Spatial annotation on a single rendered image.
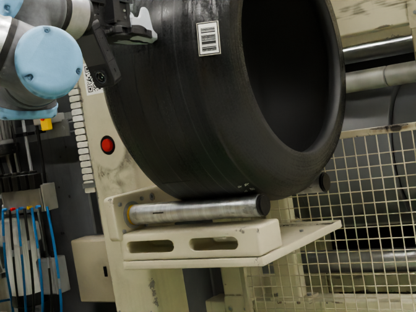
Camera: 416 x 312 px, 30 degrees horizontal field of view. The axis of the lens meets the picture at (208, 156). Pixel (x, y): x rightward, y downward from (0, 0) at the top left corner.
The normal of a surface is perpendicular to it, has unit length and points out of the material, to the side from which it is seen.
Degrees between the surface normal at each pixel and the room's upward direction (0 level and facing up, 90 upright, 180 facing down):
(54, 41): 88
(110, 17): 83
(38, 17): 90
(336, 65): 82
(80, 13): 106
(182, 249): 90
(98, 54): 112
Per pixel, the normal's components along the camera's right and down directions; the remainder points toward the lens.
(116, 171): -0.56, 0.13
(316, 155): 0.84, 0.08
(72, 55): 0.49, -0.04
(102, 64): -0.44, 0.48
